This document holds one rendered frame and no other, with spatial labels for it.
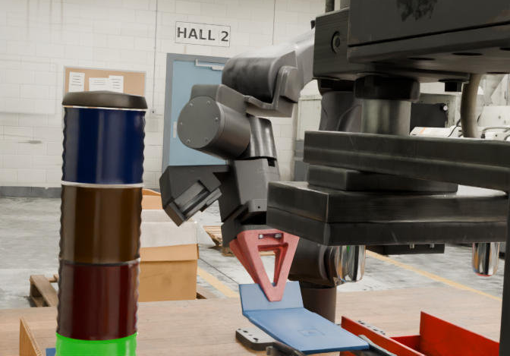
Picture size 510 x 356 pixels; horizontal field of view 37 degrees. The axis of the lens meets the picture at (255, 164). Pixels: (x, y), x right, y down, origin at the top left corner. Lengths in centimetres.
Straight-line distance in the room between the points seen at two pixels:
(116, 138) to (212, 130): 44
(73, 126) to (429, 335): 72
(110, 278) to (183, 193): 46
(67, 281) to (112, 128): 7
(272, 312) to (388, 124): 30
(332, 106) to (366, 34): 56
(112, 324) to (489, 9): 24
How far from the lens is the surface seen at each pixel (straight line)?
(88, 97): 34
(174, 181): 81
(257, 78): 86
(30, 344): 78
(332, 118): 106
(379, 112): 58
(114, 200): 35
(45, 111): 1138
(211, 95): 80
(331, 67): 59
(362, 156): 55
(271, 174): 84
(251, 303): 82
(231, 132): 80
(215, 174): 83
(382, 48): 49
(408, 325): 118
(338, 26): 58
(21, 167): 1138
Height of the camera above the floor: 119
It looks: 3 degrees down
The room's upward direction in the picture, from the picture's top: 3 degrees clockwise
